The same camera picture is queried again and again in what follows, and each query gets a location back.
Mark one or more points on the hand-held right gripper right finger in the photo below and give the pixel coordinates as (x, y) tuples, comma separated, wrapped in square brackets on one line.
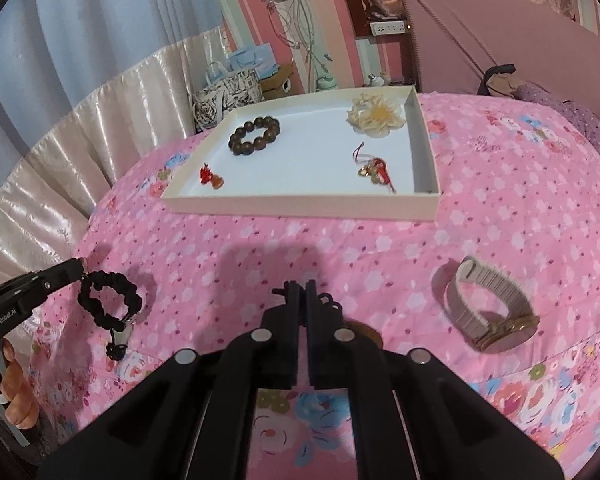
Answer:
[(320, 345)]

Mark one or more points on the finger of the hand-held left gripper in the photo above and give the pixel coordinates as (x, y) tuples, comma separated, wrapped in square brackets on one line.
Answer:
[(62, 274)]

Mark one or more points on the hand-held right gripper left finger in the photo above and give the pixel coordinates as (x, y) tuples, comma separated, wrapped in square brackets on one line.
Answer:
[(292, 340)]

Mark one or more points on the black scrunchie with silver ornament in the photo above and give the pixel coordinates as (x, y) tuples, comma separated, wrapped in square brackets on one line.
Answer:
[(87, 300)]

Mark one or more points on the pink band wristwatch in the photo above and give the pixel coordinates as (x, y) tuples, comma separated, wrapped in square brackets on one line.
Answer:
[(480, 280)]

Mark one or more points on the red knot charm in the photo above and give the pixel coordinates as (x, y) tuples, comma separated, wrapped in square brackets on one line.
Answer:
[(207, 175)]

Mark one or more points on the white shallow box tray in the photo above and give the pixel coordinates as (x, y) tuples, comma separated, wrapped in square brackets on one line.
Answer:
[(305, 160)]

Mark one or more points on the red and gold charm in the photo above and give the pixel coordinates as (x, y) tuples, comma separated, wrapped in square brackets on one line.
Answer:
[(375, 167)]

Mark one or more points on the cream flower scrunchie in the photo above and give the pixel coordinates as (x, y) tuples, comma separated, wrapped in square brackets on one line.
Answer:
[(377, 112)]

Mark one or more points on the person's left hand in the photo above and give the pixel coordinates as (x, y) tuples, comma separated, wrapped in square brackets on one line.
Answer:
[(20, 390)]

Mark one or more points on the pink floral bedsheet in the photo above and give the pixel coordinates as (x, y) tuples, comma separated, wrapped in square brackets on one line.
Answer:
[(280, 245)]

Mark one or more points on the cream satin bed skirt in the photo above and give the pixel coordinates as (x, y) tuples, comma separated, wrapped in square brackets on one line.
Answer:
[(80, 135)]

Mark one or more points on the black and white floral bag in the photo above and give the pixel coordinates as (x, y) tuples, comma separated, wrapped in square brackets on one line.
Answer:
[(227, 97)]

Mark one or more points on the cardboard box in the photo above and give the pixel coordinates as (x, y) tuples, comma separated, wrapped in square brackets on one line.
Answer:
[(277, 82)]

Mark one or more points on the white sheer curtain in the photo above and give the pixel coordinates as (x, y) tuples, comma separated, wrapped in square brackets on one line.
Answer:
[(105, 10)]

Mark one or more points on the small white bulb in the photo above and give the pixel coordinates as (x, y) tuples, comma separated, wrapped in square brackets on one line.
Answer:
[(376, 79)]

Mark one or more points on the blue gift bag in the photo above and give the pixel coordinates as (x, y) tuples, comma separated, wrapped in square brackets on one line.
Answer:
[(252, 57)]

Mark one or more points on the white power strip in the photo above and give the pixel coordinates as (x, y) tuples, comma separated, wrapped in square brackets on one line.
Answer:
[(387, 26)]

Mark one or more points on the purple dotted blanket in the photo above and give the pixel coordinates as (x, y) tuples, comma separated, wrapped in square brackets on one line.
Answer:
[(555, 105)]

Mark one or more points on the pink headboard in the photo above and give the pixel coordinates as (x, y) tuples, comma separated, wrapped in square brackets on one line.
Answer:
[(480, 35)]

